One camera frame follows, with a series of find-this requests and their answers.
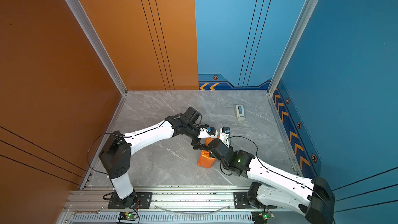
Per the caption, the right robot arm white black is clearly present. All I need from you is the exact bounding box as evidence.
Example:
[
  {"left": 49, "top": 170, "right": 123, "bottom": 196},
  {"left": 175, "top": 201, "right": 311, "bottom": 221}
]
[{"left": 202, "top": 139, "right": 335, "bottom": 224}]

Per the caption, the green circuit board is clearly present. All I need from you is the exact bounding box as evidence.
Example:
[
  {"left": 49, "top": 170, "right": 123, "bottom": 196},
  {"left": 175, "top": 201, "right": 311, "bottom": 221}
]
[
  {"left": 118, "top": 212, "right": 139, "bottom": 224},
  {"left": 251, "top": 212, "right": 274, "bottom": 224}
]

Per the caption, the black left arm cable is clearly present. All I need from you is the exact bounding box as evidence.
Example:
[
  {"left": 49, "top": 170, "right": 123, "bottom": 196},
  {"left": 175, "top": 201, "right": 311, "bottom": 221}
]
[{"left": 86, "top": 133, "right": 123, "bottom": 176}]

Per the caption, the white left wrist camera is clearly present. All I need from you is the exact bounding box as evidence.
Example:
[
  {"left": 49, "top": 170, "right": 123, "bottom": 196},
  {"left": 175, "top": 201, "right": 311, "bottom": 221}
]
[{"left": 181, "top": 107, "right": 219, "bottom": 139}]

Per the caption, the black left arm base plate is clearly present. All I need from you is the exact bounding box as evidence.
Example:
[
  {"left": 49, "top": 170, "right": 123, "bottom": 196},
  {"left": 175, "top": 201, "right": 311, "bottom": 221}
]
[{"left": 103, "top": 191, "right": 152, "bottom": 210}]

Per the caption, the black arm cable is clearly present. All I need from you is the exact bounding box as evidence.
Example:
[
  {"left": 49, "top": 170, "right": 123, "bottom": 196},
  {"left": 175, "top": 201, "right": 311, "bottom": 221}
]
[
  {"left": 219, "top": 135, "right": 335, "bottom": 224},
  {"left": 86, "top": 133, "right": 123, "bottom": 176}
]

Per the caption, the white tape dispenser blue roll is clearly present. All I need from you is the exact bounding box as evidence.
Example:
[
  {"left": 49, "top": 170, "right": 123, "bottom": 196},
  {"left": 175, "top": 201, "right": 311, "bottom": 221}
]
[{"left": 235, "top": 104, "right": 245, "bottom": 122}]

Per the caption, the right green circuit board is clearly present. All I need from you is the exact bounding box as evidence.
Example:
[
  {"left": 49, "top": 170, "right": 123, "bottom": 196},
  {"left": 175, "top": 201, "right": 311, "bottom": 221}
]
[{"left": 251, "top": 212, "right": 274, "bottom": 224}]

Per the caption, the aluminium corner post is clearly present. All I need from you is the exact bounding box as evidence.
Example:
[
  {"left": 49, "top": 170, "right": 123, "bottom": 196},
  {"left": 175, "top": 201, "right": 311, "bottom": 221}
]
[
  {"left": 65, "top": 0, "right": 127, "bottom": 96},
  {"left": 267, "top": 0, "right": 319, "bottom": 96}
]

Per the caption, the left green circuit board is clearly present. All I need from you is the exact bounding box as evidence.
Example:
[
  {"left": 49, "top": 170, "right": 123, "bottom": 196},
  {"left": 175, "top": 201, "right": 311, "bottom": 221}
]
[{"left": 118, "top": 212, "right": 139, "bottom": 224}]

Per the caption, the left aluminium corner post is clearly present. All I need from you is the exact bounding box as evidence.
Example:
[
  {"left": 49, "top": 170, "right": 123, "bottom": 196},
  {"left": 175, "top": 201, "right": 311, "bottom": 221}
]
[{"left": 65, "top": 0, "right": 127, "bottom": 96}]

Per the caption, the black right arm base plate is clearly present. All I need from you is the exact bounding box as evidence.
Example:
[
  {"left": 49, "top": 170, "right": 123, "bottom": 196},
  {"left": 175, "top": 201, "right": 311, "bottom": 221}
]
[{"left": 233, "top": 191, "right": 277, "bottom": 209}]

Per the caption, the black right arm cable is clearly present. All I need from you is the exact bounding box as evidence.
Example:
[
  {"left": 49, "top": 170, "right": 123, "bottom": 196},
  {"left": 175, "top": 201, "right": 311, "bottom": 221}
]
[{"left": 219, "top": 135, "right": 335, "bottom": 224}]

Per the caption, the yellow wrapping paper sheet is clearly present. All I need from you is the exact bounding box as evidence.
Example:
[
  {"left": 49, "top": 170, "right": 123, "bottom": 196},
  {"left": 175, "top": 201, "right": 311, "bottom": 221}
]
[{"left": 198, "top": 150, "right": 216, "bottom": 169}]

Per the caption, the right aluminium corner post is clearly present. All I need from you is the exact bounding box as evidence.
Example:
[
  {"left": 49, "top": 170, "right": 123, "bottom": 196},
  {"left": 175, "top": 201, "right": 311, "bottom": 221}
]
[{"left": 267, "top": 0, "right": 319, "bottom": 96}]

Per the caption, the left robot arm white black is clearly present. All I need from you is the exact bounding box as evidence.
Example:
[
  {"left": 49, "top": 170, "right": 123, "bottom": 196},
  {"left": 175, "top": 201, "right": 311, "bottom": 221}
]
[{"left": 99, "top": 117, "right": 218, "bottom": 200}]

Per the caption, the aluminium front rail frame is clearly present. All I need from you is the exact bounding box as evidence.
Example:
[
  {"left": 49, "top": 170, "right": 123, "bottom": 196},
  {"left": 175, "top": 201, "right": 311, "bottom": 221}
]
[{"left": 56, "top": 187, "right": 309, "bottom": 224}]

